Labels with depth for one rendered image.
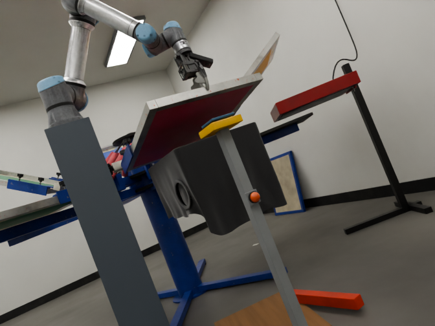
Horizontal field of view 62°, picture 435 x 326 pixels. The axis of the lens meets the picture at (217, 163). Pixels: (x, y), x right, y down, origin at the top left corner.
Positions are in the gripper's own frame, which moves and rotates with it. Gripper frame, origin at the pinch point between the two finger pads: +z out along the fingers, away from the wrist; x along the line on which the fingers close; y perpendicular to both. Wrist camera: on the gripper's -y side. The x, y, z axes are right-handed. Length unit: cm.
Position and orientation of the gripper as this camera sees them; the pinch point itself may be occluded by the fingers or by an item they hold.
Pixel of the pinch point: (206, 89)
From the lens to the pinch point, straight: 162.7
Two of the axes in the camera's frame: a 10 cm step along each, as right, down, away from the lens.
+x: 3.4, -3.4, -8.8
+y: -8.4, 3.2, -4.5
